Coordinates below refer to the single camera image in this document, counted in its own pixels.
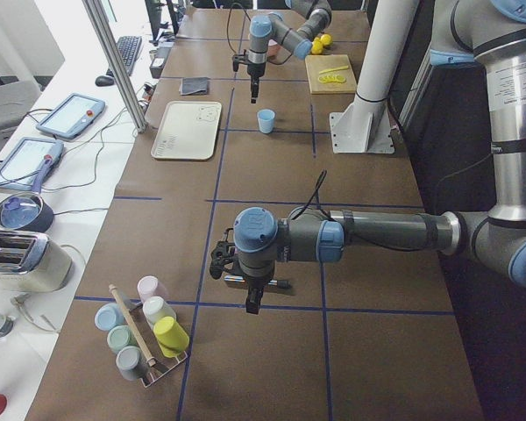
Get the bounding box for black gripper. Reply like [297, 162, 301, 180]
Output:
[247, 50, 267, 103]
[238, 260, 275, 314]

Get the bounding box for light blue cup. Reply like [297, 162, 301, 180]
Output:
[257, 109, 275, 134]

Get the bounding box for pink bowl of ice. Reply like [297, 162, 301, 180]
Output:
[267, 39, 281, 58]

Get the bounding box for yellow cup on rack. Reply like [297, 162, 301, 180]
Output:
[153, 316, 189, 358]

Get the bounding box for white cup on rack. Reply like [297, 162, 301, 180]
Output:
[142, 296, 177, 329]

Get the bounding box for pink cup on rack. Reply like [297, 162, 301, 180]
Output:
[137, 275, 169, 302]

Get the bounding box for grey cup on rack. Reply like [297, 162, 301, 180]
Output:
[116, 346, 148, 381]

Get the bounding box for green cup on rack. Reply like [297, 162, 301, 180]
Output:
[107, 325, 137, 354]

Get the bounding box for blue cup on rack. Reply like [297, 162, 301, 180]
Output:
[94, 303, 125, 332]

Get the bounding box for grey folded cloth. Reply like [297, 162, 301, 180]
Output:
[179, 77, 210, 96]

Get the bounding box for yellow lemon slices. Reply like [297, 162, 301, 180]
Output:
[317, 74, 346, 84]

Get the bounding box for yellow lemon two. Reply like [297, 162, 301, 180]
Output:
[310, 39, 324, 55]

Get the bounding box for bamboo cutting board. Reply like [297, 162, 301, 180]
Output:
[305, 54, 357, 95]

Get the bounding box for cream bear tray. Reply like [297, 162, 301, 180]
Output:
[151, 101, 222, 161]

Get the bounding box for yellow lemon four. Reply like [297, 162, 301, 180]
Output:
[319, 33, 332, 47]

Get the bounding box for yellow plastic knife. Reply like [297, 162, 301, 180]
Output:
[318, 65, 349, 75]

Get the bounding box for black box white label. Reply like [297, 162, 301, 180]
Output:
[149, 42, 174, 79]

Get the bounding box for black keyboard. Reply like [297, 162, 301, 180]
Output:
[117, 35, 142, 75]

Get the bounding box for black computer mouse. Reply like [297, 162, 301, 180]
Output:
[95, 75, 115, 87]

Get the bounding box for far teach pendant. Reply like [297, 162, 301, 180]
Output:
[36, 93, 106, 140]

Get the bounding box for teach pendant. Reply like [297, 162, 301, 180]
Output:
[0, 138, 64, 192]
[36, 93, 106, 140]

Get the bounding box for cream toaster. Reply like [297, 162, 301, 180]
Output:
[0, 230, 72, 292]

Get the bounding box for blue pot with lid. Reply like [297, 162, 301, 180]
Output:
[0, 154, 54, 232]

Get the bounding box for near teach pendant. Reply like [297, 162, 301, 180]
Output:
[0, 138, 64, 192]

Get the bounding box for black camera mount wrist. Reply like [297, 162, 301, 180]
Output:
[231, 50, 251, 73]
[210, 227, 240, 280]

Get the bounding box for black cable wrist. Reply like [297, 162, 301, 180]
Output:
[295, 170, 435, 253]
[225, 1, 295, 67]

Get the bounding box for white wire cup rack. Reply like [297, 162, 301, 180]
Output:
[130, 303, 188, 388]

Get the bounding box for wooden rack handle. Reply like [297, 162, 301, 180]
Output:
[109, 284, 156, 367]

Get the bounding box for aluminium frame post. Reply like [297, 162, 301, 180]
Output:
[82, 0, 147, 133]

